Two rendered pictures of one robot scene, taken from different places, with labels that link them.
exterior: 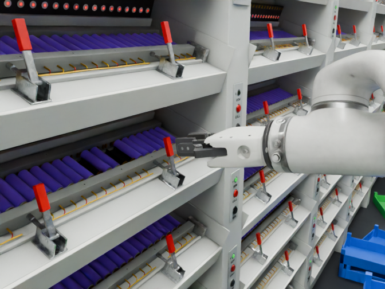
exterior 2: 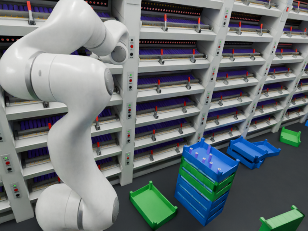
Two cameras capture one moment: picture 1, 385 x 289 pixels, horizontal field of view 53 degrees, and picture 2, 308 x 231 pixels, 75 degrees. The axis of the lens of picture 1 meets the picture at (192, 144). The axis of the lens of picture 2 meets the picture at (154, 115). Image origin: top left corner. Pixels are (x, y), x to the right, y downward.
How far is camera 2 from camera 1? 75 cm
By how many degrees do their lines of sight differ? 24
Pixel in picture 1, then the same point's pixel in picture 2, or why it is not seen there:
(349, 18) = (268, 20)
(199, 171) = (109, 66)
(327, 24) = (219, 19)
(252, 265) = (150, 117)
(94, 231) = not seen: hidden behind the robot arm
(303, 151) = not seen: hidden behind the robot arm
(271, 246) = (166, 115)
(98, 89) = not seen: hidden behind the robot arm
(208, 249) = (116, 97)
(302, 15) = (211, 13)
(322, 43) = (216, 29)
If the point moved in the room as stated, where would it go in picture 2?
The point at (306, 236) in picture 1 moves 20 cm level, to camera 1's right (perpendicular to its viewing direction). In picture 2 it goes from (197, 122) to (220, 129)
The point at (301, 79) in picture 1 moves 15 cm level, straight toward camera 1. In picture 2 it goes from (206, 46) to (195, 47)
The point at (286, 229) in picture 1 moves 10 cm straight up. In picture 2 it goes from (179, 112) to (182, 101)
